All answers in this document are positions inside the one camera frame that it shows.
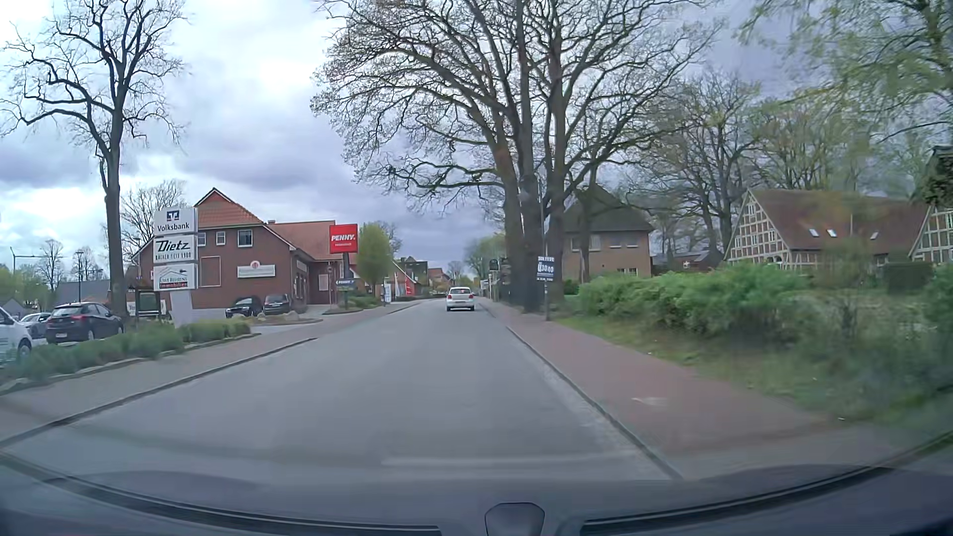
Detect red sign on pole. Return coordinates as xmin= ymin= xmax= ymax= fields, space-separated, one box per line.
xmin=329 ymin=223 xmax=360 ymax=311

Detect white parked car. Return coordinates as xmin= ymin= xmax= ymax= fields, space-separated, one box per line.
xmin=0 ymin=307 xmax=34 ymax=366

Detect green leafy tree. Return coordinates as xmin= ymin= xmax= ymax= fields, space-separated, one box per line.
xmin=356 ymin=222 xmax=396 ymax=299

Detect grey paved pavement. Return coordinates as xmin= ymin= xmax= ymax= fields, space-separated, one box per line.
xmin=0 ymin=300 xmax=421 ymax=442

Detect green bushes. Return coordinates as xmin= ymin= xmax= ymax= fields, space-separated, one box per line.
xmin=563 ymin=262 xmax=953 ymax=339

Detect red brick pavement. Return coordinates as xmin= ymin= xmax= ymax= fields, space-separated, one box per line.
xmin=478 ymin=298 xmax=953 ymax=481

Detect grey asphalt road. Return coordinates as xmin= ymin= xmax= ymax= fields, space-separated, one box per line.
xmin=0 ymin=298 xmax=682 ymax=492

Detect brown brick house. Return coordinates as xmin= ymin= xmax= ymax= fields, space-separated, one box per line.
xmin=561 ymin=185 xmax=656 ymax=282

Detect row of trees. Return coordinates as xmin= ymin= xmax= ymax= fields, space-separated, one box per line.
xmin=633 ymin=0 xmax=953 ymax=258

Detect dark parked car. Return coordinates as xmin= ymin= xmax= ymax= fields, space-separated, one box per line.
xmin=45 ymin=302 xmax=125 ymax=345

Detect car's own bonnet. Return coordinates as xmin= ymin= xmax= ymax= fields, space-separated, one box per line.
xmin=0 ymin=430 xmax=953 ymax=536

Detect low green hedge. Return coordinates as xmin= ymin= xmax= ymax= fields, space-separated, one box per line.
xmin=0 ymin=319 xmax=253 ymax=385

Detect red brick building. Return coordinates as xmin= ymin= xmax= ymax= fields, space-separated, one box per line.
xmin=128 ymin=188 xmax=357 ymax=312

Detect small sign on pole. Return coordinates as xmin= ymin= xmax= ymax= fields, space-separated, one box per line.
xmin=535 ymin=177 xmax=556 ymax=322

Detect grass verge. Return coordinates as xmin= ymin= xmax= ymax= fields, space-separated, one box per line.
xmin=554 ymin=294 xmax=953 ymax=433

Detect tall bare tree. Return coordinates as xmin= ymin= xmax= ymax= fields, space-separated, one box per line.
xmin=0 ymin=0 xmax=187 ymax=320

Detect row of distant buildings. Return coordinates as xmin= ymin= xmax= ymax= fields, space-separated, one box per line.
xmin=387 ymin=256 xmax=452 ymax=300

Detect group of large bare trees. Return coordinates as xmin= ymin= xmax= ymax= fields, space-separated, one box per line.
xmin=311 ymin=0 xmax=723 ymax=314

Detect half-timbered house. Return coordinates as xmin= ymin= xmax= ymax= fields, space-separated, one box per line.
xmin=908 ymin=145 xmax=953 ymax=266
xmin=724 ymin=188 xmax=932 ymax=272

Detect white sign tower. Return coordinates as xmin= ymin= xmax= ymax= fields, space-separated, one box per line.
xmin=152 ymin=206 xmax=199 ymax=326

